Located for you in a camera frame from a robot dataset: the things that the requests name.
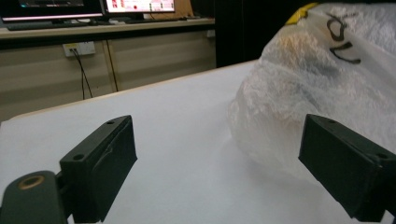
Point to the brown cardboard box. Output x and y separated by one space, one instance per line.
182 8

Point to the bright-screen computer monitor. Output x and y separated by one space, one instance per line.
140 5

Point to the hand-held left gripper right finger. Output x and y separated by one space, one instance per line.
342 161

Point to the translucent white plastic bag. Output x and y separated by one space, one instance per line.
311 87

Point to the small white wall outlet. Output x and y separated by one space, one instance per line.
211 33

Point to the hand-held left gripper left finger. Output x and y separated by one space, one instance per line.
99 168

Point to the dark keyboard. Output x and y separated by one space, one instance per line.
46 26

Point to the beige office desk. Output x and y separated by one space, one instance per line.
106 29

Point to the white wall socket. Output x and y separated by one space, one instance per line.
81 48

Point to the dark-screen computer monitor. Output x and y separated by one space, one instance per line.
49 7

